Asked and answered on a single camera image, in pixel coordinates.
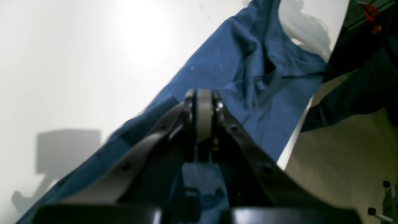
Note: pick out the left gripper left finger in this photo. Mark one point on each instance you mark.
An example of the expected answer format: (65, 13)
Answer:
(99, 202)

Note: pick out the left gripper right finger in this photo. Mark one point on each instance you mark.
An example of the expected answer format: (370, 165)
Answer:
(260, 192)

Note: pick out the dark blue T-shirt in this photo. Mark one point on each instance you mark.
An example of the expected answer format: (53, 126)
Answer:
(264, 80)

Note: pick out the aluminium frame rail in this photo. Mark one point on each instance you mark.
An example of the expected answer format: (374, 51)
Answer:
(362, 11)

